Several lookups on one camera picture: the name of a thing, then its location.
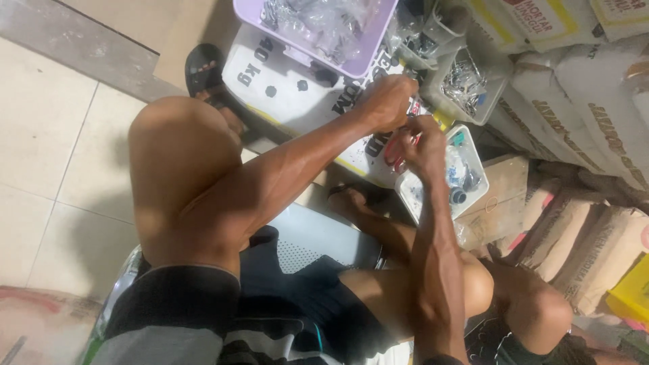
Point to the person's left hand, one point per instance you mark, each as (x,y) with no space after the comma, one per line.
(388,104)

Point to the person's right hand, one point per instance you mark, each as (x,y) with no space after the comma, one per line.
(428,149)

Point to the person's left fingers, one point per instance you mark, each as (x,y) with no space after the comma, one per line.
(411,99)

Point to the person's right fingers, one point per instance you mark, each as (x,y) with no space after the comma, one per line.
(411,133)

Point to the small red white packet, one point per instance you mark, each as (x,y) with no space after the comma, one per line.
(393,154)

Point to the clear tub of metal screws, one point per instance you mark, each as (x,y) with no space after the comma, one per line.
(464,86)

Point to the clear bag of small parts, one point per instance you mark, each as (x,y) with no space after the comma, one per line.
(459,167)

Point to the white plastic tray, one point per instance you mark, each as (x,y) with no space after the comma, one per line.
(421,195)

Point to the clear tub of hardware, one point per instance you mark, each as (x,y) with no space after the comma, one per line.
(428,35)

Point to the lavender plastic basket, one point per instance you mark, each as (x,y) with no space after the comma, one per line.
(355,56)

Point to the tan rubber band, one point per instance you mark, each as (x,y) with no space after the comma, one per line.
(491,204)

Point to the brown cardboard box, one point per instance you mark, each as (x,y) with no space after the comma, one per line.
(499,197)

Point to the clear bags of metal hardware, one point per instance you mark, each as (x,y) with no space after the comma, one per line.
(324,25)

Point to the white printed cement sack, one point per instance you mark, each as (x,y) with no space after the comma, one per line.
(294,96)

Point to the grey plastic stool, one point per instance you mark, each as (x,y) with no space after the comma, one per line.
(319,238)

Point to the pile of white mortar sacks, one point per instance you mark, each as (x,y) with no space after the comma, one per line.
(573,86)

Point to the person's right leg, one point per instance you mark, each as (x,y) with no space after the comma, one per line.
(385,294)

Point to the pile of brown paper sacks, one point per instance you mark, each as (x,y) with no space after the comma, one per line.
(583,243)

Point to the black sandal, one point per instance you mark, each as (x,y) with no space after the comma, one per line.
(204,68)

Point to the person's left leg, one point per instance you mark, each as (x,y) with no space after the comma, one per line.
(177,167)

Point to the beige board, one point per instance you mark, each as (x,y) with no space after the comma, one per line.
(182,35)

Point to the yellow box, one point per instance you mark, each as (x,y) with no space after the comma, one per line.
(631,294)

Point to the person's black grey shorts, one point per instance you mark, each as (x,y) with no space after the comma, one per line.
(213,319)

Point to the brown sack with red print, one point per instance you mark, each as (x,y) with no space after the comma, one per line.
(40,324)

